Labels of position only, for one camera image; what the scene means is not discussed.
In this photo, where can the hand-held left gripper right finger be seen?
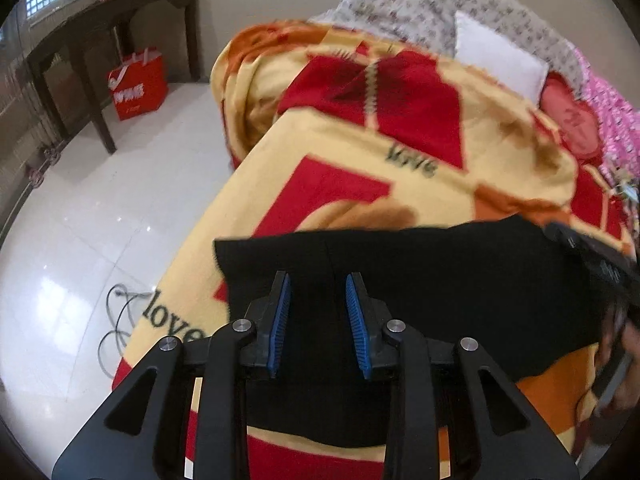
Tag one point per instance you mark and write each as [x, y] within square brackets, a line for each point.
[357, 325]

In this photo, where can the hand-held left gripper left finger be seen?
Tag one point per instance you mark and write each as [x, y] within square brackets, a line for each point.
[280, 325]

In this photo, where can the black pants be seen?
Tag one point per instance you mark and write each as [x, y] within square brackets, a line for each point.
[450, 280]

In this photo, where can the person's right hand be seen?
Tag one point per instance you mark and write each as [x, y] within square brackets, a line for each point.
[614, 332]

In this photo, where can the colourful ruffled cloth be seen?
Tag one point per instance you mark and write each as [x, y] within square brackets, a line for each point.
[620, 185]

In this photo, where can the red heart cushion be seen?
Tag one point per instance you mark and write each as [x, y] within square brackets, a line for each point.
[570, 120]

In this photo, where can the pink printed quilt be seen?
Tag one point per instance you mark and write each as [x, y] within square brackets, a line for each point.
[615, 110]

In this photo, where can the printed red yellow blanket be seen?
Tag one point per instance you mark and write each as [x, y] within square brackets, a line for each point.
[320, 125]

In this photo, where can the white pillow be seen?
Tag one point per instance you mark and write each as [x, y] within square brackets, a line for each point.
[495, 55]

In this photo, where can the red shopping bag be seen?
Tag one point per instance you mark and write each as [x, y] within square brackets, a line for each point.
[137, 90]

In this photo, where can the floral grey quilt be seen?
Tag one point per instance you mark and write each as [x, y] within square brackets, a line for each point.
[400, 5]

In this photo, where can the metal folding gate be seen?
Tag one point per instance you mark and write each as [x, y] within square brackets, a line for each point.
[20, 110]

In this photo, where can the dark wooden table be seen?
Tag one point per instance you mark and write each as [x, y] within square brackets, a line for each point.
[100, 15]

